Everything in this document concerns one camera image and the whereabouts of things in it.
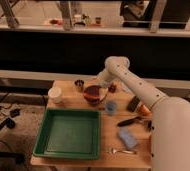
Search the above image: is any orange apple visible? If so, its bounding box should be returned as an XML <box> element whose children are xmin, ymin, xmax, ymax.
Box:
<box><xmin>139</xmin><ymin>104</ymin><xmax>151</xmax><ymax>116</ymax></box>

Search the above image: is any green plastic tray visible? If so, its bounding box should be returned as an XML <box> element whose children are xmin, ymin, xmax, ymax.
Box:
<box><xmin>33</xmin><ymin>108</ymin><xmax>101</xmax><ymax>160</ymax></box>

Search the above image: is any black handled tool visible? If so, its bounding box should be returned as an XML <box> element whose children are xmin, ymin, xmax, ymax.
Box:
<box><xmin>117</xmin><ymin>116</ymin><xmax>142</xmax><ymax>127</ymax></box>

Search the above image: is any white paper cup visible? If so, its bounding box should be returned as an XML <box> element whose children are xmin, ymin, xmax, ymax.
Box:
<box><xmin>48</xmin><ymin>87</ymin><xmax>62</xmax><ymax>103</ymax></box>

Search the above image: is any metal fork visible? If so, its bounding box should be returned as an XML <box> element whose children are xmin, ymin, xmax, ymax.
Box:
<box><xmin>109</xmin><ymin>148</ymin><xmax>137</xmax><ymax>155</ymax></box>

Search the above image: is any dark grape bunch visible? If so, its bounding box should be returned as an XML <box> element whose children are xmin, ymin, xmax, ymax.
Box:
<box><xmin>109</xmin><ymin>83</ymin><xmax>117</xmax><ymax>93</ymax></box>

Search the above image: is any black rectangular block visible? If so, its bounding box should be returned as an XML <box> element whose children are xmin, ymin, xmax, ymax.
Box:
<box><xmin>127</xmin><ymin>96</ymin><xmax>140</xmax><ymax>112</ymax></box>

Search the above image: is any small metal cup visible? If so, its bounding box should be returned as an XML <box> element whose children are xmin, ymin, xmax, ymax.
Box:
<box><xmin>74</xmin><ymin>79</ymin><xmax>84</xmax><ymax>92</ymax></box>

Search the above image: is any purple bowl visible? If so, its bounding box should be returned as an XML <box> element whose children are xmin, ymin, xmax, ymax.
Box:
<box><xmin>83</xmin><ymin>85</ymin><xmax>108</xmax><ymax>105</ymax></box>

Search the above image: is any small blue cup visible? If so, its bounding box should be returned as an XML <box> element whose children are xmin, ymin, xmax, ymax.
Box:
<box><xmin>105</xmin><ymin>101</ymin><xmax>117</xmax><ymax>116</ymax></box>

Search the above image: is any blue sponge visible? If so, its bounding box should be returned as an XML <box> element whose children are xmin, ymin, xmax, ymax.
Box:
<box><xmin>118</xmin><ymin>128</ymin><xmax>138</xmax><ymax>150</ymax></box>

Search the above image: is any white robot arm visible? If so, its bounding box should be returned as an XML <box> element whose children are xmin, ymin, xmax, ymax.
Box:
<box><xmin>97</xmin><ymin>56</ymin><xmax>190</xmax><ymax>171</ymax></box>

